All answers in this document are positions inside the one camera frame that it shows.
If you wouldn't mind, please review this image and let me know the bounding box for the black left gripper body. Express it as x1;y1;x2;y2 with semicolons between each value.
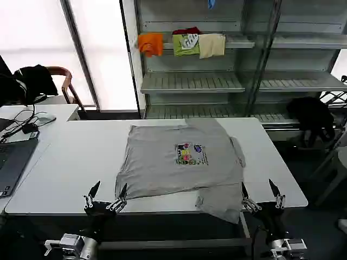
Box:
83;200;119;243

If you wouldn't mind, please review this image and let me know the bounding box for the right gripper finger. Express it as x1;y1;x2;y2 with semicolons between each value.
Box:
268;178;286;209
240;183;262;215

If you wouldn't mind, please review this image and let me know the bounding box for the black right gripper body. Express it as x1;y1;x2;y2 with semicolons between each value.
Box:
251;201;290;244

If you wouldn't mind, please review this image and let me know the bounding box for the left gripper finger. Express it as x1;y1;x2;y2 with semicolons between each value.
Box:
105;183;128;212
83;180;101;209

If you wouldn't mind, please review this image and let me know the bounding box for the grey printed t-shirt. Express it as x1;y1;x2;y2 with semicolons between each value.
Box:
115;118;247;224

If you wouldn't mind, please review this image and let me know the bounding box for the dark grey laptop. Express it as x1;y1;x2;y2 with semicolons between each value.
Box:
0;138;40;199

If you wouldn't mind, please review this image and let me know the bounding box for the grey computer mouse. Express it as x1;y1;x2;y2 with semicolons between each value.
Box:
37;113;57;123

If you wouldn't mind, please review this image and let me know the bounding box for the black lattice rack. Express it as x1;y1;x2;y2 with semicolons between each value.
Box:
319;90;347;109

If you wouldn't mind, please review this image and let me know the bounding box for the brown wooden chair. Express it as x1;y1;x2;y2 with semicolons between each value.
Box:
44;66;87;113

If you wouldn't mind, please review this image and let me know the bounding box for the black jacket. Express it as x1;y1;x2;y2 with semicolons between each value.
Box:
13;64;59;106

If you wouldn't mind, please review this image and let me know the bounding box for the grey metal shelf with clothes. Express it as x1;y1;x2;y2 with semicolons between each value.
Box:
134;0;347;128

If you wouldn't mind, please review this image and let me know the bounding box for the dark monitor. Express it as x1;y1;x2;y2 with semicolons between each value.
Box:
0;54;17;107

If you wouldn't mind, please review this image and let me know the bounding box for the dark metal table frame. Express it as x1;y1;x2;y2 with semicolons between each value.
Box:
97;211;255;257

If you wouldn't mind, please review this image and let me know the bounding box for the black garment with straps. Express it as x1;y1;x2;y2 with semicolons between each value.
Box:
286;96;336;148

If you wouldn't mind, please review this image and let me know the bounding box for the black desk cable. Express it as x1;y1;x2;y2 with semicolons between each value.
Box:
0;102;41;143

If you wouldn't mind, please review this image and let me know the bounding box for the grey window frame post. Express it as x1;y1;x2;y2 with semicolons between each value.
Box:
59;0;101;109

